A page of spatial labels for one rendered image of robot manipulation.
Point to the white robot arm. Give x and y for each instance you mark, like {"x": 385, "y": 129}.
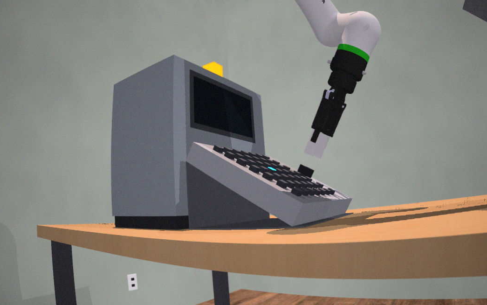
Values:
{"x": 355, "y": 34}

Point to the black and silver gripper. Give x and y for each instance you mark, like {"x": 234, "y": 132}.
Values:
{"x": 329, "y": 112}

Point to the grey control console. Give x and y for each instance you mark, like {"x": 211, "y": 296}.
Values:
{"x": 187, "y": 152}

